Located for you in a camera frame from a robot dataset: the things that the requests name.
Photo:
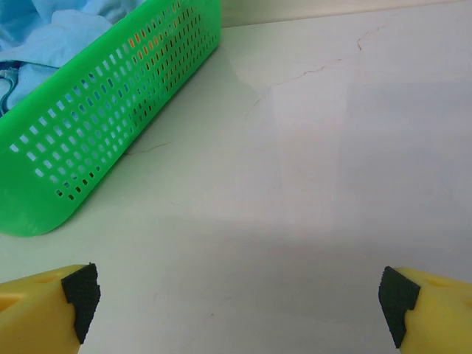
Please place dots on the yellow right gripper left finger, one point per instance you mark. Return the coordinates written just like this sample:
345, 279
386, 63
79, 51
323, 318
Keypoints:
33, 317

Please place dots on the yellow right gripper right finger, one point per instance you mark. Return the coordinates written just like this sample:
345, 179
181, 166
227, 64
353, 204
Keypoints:
439, 317

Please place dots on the light blue printed t-shirt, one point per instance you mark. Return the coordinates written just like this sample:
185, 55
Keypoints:
55, 37

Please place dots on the green perforated plastic basket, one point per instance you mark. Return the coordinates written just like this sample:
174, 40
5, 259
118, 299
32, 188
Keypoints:
37, 214

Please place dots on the orange t-shirt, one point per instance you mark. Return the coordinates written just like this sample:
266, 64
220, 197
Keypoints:
137, 37

